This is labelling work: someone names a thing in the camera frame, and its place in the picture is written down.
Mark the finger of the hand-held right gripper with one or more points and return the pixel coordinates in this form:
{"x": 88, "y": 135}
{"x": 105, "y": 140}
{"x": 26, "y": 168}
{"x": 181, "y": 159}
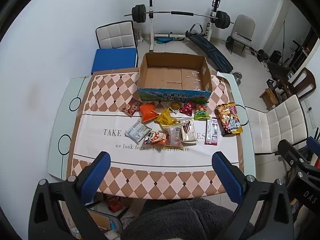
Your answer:
{"x": 297, "y": 170}
{"x": 313, "y": 143}

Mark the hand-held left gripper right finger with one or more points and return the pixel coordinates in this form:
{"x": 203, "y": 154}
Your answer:
{"x": 226, "y": 177}

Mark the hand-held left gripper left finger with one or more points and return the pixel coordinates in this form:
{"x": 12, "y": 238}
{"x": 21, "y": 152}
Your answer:
{"x": 96, "y": 177}

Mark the pink white long sachet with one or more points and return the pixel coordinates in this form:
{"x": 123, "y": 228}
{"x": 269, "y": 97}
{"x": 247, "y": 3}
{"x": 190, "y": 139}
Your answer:
{"x": 212, "y": 131}

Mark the white chocolate bar packet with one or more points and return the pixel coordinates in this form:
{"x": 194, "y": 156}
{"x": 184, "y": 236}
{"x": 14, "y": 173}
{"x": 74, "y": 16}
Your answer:
{"x": 189, "y": 130}

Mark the grey white snack packet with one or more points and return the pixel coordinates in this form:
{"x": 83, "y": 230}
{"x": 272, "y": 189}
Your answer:
{"x": 137, "y": 131}

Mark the clear white bread packet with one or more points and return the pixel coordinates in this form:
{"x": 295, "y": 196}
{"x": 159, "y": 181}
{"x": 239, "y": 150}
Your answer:
{"x": 173, "y": 136}

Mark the green candy packet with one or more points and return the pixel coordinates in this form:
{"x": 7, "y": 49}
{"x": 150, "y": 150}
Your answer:
{"x": 201, "y": 112}

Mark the cartoon print snack packet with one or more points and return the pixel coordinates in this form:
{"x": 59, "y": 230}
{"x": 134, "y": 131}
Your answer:
{"x": 155, "y": 138}

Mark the orange snack packet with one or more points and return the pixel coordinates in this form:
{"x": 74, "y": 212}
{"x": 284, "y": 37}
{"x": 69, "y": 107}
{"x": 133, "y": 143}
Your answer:
{"x": 148, "y": 112}

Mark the yellow snack packet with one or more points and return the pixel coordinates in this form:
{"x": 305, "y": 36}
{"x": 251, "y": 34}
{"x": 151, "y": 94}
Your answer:
{"x": 166, "y": 117}

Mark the cardboard box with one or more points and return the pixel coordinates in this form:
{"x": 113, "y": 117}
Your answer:
{"x": 100, "y": 220}
{"x": 172, "y": 77}

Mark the red packet under table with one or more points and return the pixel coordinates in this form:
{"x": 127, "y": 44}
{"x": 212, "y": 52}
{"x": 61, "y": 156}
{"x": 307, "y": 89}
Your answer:
{"x": 113, "y": 203}

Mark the checkered printed tablecloth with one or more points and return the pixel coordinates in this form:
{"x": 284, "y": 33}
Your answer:
{"x": 100, "y": 140}

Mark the white padded chair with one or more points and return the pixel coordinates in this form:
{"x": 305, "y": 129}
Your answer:
{"x": 116, "y": 33}
{"x": 282, "y": 122}

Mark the cardboard box under table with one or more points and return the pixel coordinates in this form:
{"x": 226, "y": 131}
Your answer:
{"x": 100, "y": 220}

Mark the large red yellow chips bag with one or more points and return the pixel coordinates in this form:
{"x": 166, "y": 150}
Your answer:
{"x": 228, "y": 120}

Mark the brown wooden chair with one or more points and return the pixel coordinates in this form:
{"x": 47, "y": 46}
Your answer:
{"x": 303, "y": 82}

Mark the small wooden stool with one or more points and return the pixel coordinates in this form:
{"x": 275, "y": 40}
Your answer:
{"x": 268, "y": 96}

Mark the brown red snack packet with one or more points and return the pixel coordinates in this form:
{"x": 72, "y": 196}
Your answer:
{"x": 131, "y": 107}

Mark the small red snack packet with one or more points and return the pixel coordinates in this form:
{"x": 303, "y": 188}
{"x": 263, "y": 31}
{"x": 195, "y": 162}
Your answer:
{"x": 187, "y": 108}

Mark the clear egg yolk pastry packet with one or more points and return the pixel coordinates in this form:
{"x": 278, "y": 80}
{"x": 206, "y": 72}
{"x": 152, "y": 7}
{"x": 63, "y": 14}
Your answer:
{"x": 175, "y": 105}

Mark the black exercise machine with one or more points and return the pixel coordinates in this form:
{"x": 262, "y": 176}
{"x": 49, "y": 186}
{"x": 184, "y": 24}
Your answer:
{"x": 296, "y": 55}

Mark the chrome dumbbell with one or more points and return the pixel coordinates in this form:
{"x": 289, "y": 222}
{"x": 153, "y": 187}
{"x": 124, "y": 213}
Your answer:
{"x": 237, "y": 76}

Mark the black dumbbell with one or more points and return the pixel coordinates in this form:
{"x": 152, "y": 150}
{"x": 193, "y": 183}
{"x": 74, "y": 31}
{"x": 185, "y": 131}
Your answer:
{"x": 261, "y": 55}

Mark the black sit-up bench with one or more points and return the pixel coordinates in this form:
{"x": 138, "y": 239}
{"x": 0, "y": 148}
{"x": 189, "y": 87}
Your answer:
{"x": 212, "y": 51}

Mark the grey folding chair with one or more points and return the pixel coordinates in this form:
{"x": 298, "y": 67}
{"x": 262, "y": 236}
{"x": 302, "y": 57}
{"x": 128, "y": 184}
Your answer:
{"x": 243, "y": 26}

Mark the blue balance disc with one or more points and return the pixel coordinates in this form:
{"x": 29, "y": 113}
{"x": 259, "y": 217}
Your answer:
{"x": 162, "y": 40}

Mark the white squat rack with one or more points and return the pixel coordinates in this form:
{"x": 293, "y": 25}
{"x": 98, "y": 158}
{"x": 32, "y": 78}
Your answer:
{"x": 151, "y": 30}

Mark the barbell with black plates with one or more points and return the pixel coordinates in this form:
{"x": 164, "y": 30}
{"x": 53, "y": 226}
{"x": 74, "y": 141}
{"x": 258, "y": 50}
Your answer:
{"x": 139, "y": 13}

